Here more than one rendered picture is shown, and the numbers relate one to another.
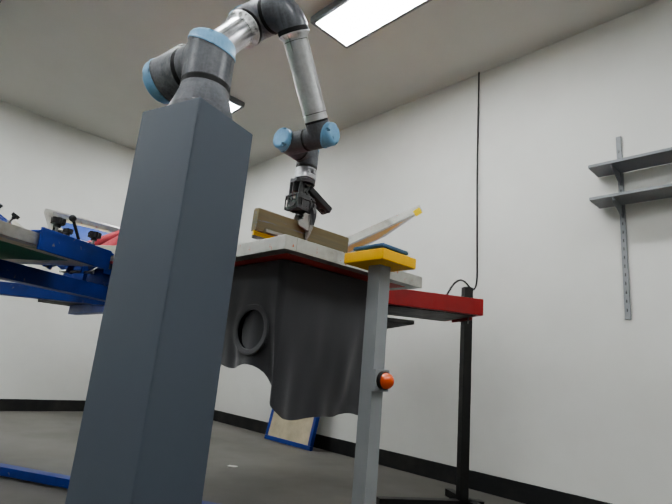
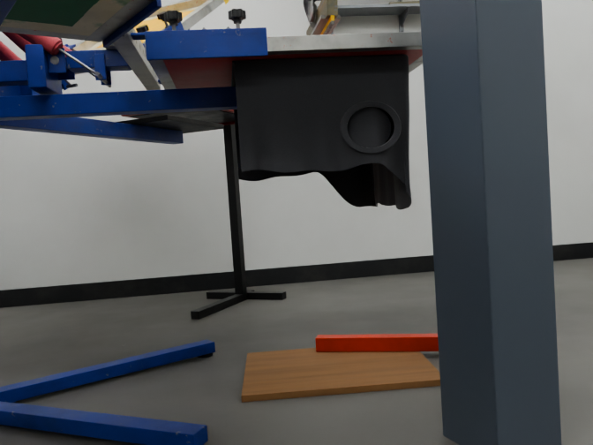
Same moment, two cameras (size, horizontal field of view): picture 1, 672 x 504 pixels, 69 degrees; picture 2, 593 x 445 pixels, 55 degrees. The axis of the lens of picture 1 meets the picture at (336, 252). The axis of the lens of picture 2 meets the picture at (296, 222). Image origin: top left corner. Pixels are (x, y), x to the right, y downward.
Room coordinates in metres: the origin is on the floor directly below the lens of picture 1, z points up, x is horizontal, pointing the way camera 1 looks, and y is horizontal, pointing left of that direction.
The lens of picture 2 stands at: (0.65, 1.62, 0.59)
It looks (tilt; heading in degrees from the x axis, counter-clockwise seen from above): 3 degrees down; 306
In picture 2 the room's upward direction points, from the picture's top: 4 degrees counter-clockwise
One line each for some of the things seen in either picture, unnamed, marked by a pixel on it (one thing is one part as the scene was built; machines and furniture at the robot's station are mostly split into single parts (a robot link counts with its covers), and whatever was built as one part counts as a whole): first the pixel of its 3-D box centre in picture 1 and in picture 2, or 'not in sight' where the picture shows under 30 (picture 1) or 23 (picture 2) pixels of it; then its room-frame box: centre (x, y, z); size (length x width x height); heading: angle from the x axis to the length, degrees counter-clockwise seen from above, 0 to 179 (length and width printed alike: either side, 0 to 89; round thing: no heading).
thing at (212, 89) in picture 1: (202, 104); not in sight; (1.05, 0.35, 1.25); 0.15 x 0.15 x 0.10
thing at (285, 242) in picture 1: (280, 274); (289, 68); (1.69, 0.19, 0.97); 0.79 x 0.58 x 0.04; 43
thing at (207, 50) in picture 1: (207, 62); not in sight; (1.06, 0.35, 1.37); 0.13 x 0.12 x 0.14; 55
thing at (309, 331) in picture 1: (332, 344); (386, 140); (1.48, -0.01, 0.74); 0.45 x 0.03 x 0.43; 133
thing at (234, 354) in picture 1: (237, 325); (321, 125); (1.52, 0.28, 0.77); 0.46 x 0.09 x 0.36; 43
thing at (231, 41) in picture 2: not in sight; (207, 46); (1.67, 0.55, 0.98); 0.30 x 0.05 x 0.07; 43
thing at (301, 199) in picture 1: (301, 197); not in sight; (1.59, 0.14, 1.23); 0.09 x 0.08 x 0.12; 133
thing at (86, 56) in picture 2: not in sight; (99, 61); (2.10, 0.57, 1.02); 0.17 x 0.06 x 0.05; 43
